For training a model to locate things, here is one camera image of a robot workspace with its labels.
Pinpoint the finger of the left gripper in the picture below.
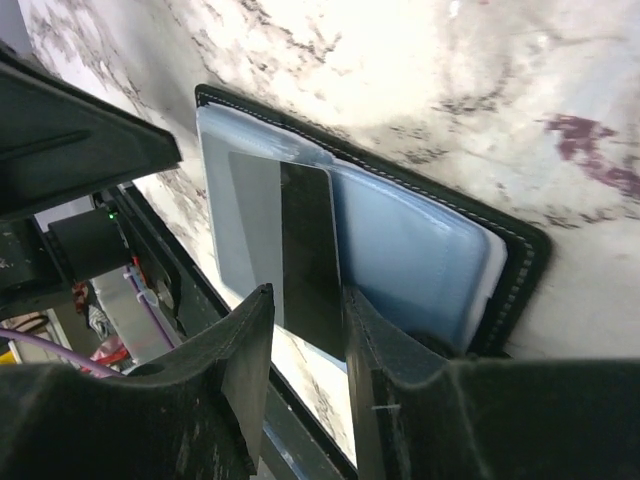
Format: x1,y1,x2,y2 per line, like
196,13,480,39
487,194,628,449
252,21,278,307
1,44,181,220

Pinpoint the black card holder wallet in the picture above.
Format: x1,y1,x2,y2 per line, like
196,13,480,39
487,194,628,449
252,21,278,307
195,84,552,357

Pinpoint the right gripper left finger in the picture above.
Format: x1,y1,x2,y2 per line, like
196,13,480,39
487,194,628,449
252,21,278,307
1,284,274,479

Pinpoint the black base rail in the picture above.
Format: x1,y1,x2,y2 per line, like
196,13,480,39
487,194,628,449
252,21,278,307
119,184,361,480

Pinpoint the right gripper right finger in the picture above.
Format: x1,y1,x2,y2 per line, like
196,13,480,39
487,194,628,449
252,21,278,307
343,288,639,479

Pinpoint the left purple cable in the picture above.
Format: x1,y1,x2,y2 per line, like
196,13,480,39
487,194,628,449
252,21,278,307
0,269,176,379

